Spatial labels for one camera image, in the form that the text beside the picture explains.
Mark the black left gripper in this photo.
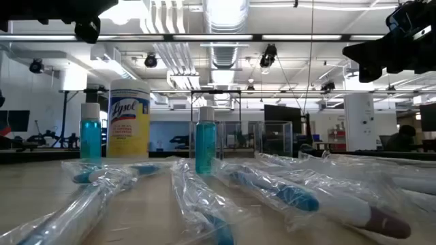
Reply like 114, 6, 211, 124
37, 0, 119, 44

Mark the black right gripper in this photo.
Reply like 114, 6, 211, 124
343, 0, 426, 84

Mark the blue mouthwash bottle white cap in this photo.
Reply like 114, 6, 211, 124
194, 105, 218, 176
79, 102, 103, 161

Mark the white pillar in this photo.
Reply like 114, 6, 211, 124
343, 81, 377, 152

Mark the black monitor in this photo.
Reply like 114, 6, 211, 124
419, 103, 436, 133
264, 104, 302, 135
0, 110, 31, 133

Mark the red shelf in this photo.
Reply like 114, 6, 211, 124
328, 128, 347, 151

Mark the person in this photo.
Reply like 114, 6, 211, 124
384, 125, 418, 152

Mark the black overhead light bar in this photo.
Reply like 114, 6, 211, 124
0, 33, 388, 44

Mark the yellow Lysol wipes canister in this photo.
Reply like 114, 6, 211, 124
106, 78, 151, 161

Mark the clear acrylic organizer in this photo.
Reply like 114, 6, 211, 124
189, 120, 294, 159

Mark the blue partition panel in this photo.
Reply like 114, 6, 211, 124
149, 121, 191, 152

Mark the wrapped white purple toothbrush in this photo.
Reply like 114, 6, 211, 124
258, 169, 415, 241

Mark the thin hanging cable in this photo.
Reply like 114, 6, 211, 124
302, 0, 315, 115

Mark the silver ventilation duct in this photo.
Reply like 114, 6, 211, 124
203, 0, 250, 69

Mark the black aluminium table frame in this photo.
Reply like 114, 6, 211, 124
0, 148, 436, 165

